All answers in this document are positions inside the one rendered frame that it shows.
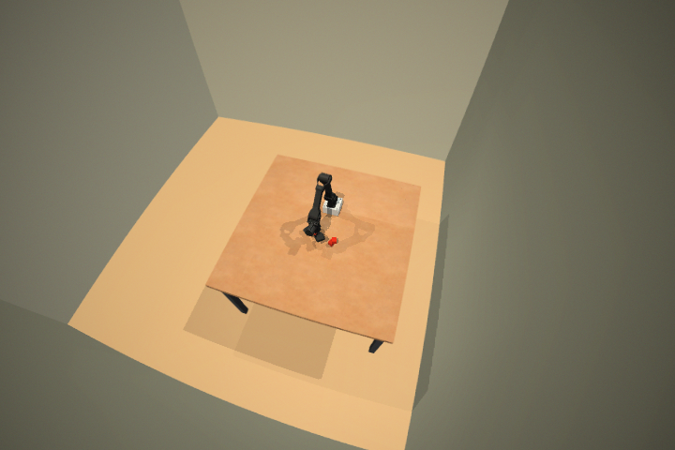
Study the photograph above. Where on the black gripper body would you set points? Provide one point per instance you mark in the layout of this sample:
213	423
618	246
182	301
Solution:
319	236

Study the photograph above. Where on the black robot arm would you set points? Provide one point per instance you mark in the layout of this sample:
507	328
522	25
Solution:
315	212

